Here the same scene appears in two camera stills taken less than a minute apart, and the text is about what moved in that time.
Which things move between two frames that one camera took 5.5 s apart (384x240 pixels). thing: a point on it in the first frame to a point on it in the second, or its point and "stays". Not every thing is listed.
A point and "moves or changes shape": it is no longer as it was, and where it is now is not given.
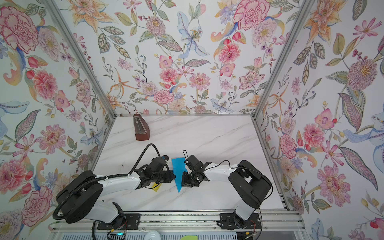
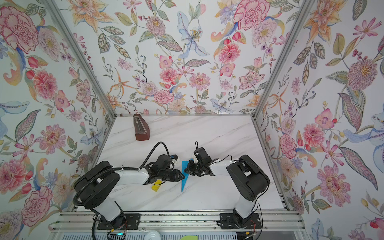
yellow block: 156,189 stays
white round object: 152,235 stays
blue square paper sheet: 179,167 moves or changes shape
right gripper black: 185,181 to 189,168
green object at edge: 190,237 stays
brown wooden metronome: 142,130 stays
